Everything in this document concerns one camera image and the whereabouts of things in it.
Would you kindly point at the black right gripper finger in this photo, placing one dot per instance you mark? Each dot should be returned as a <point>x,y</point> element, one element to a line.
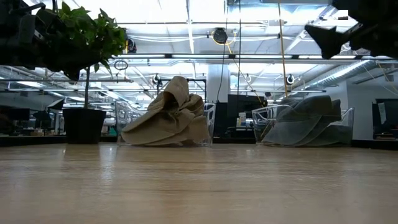
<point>329,40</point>

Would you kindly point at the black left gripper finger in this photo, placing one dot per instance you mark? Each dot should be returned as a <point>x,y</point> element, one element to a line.
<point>77,62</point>

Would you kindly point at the blue-grey baseball cap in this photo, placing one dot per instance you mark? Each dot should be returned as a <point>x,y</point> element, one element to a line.
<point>335,135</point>
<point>304,109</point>

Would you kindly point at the green leafy potted plant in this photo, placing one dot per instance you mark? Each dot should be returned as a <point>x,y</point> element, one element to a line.
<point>102,34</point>

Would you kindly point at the black plant pot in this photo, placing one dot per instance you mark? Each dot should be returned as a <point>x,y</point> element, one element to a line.
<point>84,126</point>

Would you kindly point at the black computer monitor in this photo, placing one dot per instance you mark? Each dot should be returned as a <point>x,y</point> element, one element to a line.
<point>390,115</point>
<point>245,104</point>
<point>18,114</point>

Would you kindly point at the clear plastic bin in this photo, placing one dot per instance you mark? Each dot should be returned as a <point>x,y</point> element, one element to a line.
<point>258,124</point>
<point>212,124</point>

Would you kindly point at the white bottle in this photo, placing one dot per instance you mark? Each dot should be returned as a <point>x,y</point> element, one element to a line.
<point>242,119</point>

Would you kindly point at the black rectangular panel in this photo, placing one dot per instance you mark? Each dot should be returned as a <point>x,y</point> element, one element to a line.
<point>220,118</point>

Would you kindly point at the black metal stand frame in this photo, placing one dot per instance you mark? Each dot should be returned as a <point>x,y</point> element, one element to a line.
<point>199,80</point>

